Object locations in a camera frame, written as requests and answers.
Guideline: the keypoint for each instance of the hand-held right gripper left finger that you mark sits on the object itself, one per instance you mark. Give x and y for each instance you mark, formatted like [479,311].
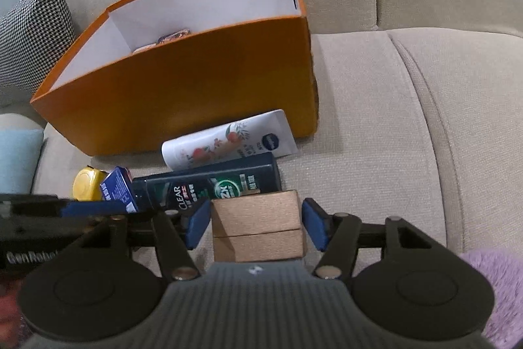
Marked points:
[198,224]

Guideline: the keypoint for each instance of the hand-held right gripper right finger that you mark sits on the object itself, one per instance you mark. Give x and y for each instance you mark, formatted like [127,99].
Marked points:
[314,224]

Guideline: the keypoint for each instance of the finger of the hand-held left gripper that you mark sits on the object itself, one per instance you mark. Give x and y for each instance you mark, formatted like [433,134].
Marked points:
[90,208]

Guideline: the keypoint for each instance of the small blue box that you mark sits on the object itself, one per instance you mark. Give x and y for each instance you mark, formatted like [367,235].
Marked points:
[116,187]

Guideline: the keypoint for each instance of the brown cardboard box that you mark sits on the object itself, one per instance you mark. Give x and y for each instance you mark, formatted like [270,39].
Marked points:
[257,218]

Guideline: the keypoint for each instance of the dark green shampoo bottle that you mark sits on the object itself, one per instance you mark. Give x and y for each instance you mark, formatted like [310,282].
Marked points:
[245,173]

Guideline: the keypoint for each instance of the white floral cream tube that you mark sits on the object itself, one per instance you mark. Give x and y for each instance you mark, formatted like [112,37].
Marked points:
[212,146]

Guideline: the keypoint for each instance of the orange storage box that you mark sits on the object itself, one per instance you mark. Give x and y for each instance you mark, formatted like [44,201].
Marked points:
[204,87]

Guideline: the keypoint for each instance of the light blue pillow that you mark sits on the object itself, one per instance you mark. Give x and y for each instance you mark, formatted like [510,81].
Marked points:
[18,161]

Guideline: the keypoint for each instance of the beige sofa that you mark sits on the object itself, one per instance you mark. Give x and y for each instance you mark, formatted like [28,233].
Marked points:
[388,128]

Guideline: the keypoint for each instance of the houndstooth pillow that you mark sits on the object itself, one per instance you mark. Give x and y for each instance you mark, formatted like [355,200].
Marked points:
[32,34]

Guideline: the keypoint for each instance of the printed figure card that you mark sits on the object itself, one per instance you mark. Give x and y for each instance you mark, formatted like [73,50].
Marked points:
[173,37]

